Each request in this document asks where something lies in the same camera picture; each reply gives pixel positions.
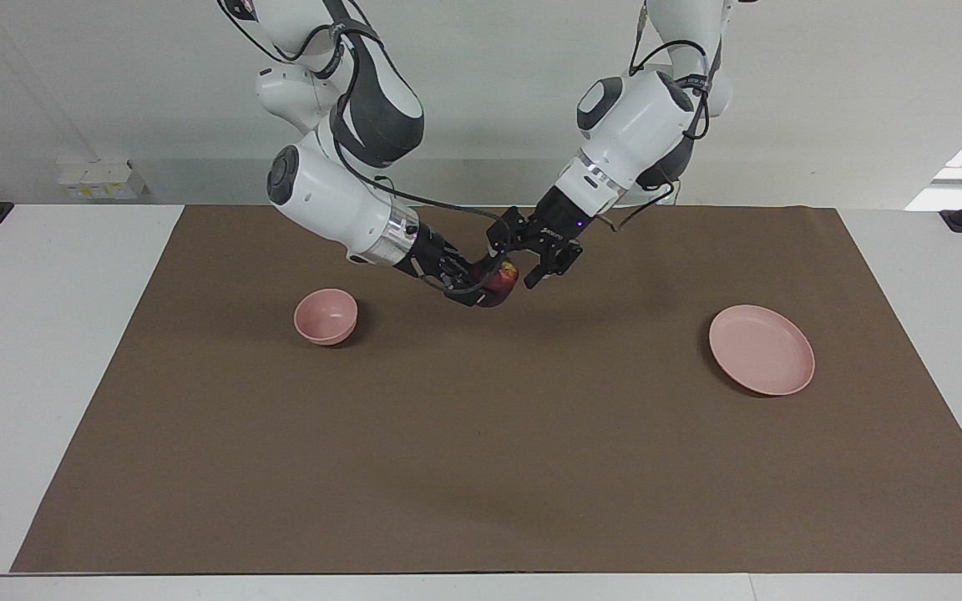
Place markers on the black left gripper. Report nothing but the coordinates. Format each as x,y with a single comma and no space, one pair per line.
552,229

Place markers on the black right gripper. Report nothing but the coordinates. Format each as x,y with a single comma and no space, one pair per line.
435,259

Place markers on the dark red apple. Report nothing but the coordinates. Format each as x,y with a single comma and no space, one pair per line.
506,284

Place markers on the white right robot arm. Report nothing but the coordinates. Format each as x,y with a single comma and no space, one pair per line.
331,196

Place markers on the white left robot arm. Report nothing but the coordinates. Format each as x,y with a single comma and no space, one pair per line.
635,125

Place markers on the pink bowl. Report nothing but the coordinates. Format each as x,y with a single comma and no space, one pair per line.
326,315

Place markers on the pink plate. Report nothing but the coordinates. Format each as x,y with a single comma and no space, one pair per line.
761,349

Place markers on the brown table mat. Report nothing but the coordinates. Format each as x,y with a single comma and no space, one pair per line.
489,434

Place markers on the white wall power strip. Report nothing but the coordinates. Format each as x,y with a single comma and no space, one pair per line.
101,179

